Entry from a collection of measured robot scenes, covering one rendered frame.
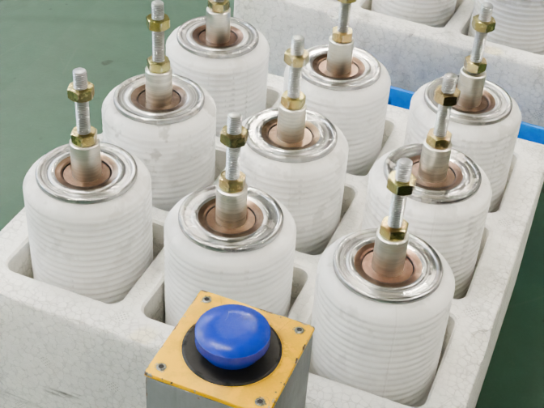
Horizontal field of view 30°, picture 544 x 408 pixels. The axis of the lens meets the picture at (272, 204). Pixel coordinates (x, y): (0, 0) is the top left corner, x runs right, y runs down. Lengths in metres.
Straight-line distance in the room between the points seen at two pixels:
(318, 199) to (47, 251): 0.21
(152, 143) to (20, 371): 0.21
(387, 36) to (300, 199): 0.39
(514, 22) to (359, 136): 0.29
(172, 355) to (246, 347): 0.04
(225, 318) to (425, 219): 0.26
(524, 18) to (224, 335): 0.68
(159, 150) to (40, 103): 0.51
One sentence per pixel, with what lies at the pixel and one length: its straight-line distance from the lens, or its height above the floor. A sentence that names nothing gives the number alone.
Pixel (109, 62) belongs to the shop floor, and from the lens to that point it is 1.41.
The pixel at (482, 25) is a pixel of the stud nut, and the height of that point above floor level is 0.33.
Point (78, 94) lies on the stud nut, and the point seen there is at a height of 0.33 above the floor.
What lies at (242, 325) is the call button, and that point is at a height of 0.33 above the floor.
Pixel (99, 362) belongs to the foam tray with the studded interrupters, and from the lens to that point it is 0.78.
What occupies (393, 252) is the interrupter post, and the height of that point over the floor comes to 0.27.
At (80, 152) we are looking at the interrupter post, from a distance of 0.75.
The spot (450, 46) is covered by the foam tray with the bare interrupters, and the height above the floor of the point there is 0.18.
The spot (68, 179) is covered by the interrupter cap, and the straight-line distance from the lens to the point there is 0.77.
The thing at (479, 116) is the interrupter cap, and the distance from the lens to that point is 0.87.
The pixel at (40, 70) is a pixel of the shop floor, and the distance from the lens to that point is 1.40.
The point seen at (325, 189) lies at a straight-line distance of 0.81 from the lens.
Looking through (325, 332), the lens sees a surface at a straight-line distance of 0.71.
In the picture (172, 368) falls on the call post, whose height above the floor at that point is 0.31.
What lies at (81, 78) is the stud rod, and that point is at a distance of 0.72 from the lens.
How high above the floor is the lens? 0.71
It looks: 38 degrees down
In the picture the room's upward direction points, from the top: 4 degrees clockwise
